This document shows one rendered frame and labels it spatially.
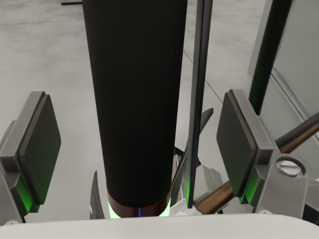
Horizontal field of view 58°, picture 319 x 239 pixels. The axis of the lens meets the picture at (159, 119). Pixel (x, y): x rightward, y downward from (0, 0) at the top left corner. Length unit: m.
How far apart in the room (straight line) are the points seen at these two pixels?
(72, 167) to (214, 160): 1.14
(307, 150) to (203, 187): 0.72
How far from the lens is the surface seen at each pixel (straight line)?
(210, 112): 0.52
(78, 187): 2.25
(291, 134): 0.30
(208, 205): 0.24
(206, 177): 0.76
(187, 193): 0.16
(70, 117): 2.85
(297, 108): 1.42
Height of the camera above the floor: 1.74
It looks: 39 degrees down
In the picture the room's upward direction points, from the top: 2 degrees clockwise
